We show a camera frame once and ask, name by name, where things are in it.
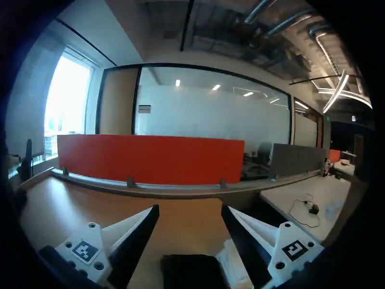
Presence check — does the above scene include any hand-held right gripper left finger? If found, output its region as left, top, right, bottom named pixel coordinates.
left=55, top=204, right=160, bottom=289

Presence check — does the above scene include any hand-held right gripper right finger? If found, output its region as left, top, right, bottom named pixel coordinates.
left=221, top=205, right=325, bottom=289

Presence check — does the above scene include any stack of white towels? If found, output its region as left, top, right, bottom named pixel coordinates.
left=216, top=239, right=254, bottom=289

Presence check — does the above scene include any grey desk screen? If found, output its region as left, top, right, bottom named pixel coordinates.
left=268, top=143, right=329, bottom=182

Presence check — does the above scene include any black office chair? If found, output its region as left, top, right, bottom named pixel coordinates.
left=241, top=141, right=273, bottom=181

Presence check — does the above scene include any stack of black towels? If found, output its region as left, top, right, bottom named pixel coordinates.
left=162, top=254, right=227, bottom=289

